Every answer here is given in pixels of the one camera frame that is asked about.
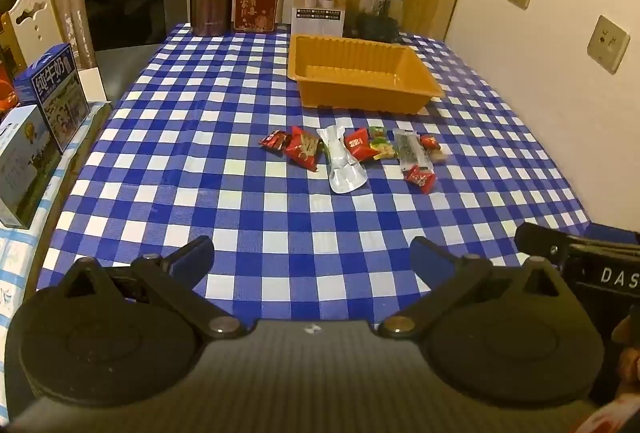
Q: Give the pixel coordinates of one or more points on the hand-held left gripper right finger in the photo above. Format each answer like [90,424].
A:
[425,255]

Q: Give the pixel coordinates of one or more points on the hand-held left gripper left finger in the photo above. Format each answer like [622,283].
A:
[195,254]

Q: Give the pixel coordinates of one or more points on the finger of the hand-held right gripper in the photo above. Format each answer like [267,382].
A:
[537,240]

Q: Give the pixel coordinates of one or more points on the red white candy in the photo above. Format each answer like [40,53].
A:
[420,179]

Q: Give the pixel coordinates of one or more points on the clear-wrapped brown cube snack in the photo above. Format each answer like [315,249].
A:
[438,157]

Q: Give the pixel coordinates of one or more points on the clear seaweed packet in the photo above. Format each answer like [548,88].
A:
[411,154]

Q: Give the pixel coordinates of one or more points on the small red candy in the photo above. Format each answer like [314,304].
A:
[430,143]

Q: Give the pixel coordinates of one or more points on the green snack packet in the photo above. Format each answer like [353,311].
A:
[382,145]

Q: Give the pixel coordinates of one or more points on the silver foil pouch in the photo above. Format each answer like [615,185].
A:
[342,168]

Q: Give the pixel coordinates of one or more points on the red square snack packet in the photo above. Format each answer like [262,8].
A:
[361,145]

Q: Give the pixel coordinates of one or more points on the dark red candy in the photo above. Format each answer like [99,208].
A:
[272,141]

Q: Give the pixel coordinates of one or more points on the red snack packet brown picture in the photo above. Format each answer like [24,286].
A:
[302,148]

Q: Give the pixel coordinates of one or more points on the orange plastic tray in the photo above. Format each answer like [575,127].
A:
[350,88]

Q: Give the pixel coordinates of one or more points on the person's right forearm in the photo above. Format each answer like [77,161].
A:
[620,418]

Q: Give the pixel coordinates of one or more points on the person's right hand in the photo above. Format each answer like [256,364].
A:
[629,363]

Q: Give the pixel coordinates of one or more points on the blue white checkered tablecloth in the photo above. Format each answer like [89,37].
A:
[250,218]

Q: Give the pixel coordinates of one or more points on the light blue carton box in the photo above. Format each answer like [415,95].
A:
[25,163]

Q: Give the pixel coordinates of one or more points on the blue milk carton box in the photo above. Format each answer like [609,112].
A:
[55,98]

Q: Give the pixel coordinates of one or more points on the red paper bag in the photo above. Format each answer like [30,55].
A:
[6,95]

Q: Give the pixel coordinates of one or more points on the glass jar green base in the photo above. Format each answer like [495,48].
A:
[380,10]

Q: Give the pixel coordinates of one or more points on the red tin box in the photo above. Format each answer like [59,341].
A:
[255,3]

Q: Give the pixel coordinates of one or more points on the white wooden chair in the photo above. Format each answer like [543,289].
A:
[37,25]

